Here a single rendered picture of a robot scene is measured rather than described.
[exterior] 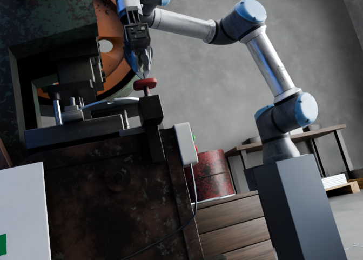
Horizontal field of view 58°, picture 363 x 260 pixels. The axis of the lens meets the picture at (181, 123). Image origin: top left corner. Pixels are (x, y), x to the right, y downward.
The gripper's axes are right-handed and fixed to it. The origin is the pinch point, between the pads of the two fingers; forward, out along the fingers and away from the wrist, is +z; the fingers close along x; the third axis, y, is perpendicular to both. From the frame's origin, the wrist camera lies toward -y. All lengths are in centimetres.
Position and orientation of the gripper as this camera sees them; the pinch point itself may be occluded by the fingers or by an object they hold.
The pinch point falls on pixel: (143, 77)
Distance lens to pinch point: 102.2
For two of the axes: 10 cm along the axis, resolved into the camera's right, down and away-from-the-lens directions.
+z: 2.3, 9.5, -2.1
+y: 1.7, -2.6, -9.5
